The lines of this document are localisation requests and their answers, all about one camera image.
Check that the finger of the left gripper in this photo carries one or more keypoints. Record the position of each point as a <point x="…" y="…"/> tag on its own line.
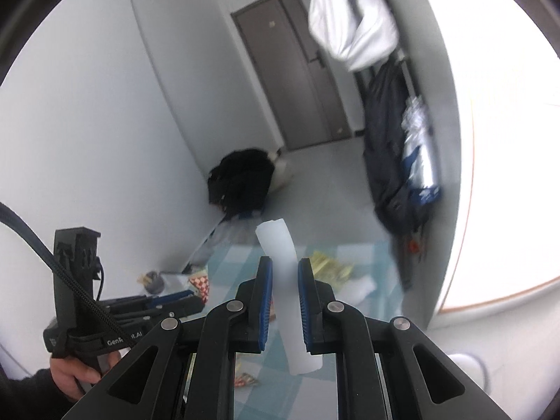
<point x="159" y="301"/>
<point x="183" y="308"/>

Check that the red white snack wrapper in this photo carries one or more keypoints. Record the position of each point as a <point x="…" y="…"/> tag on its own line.
<point x="200" y="283"/>

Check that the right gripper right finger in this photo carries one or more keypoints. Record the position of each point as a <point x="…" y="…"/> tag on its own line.
<point x="305" y="289"/>

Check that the teal checked tablecloth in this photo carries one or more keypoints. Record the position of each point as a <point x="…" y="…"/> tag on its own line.
<point x="373" y="291"/>

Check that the person left hand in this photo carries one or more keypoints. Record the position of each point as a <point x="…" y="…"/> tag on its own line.
<point x="69" y="373"/>

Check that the yellow bread wrapper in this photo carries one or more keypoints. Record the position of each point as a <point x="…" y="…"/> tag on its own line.
<point x="246" y="373"/>
<point x="330" y="270"/>

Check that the grey entrance door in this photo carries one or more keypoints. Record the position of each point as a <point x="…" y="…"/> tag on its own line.
<point x="293" y="73"/>

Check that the folded blue silver umbrella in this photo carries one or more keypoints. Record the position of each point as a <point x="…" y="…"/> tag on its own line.
<point x="421" y="168"/>

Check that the white foam stick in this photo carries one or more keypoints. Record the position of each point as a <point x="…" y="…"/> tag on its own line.
<point x="276" y="242"/>

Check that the black backpack on floor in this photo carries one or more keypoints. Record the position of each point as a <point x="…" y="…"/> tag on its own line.
<point x="240" y="182"/>

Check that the white round trash bin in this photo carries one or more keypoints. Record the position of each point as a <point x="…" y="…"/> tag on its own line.
<point x="473" y="367"/>

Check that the white hanging bag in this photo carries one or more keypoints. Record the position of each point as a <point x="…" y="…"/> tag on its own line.
<point x="355" y="33"/>

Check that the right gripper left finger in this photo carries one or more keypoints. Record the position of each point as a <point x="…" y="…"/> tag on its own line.
<point x="263" y="299"/>

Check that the black hanging backpack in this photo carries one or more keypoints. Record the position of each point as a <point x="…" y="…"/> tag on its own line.
<point x="384" y="148"/>

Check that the grey white utensil holder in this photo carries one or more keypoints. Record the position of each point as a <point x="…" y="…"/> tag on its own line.
<point x="152" y="282"/>

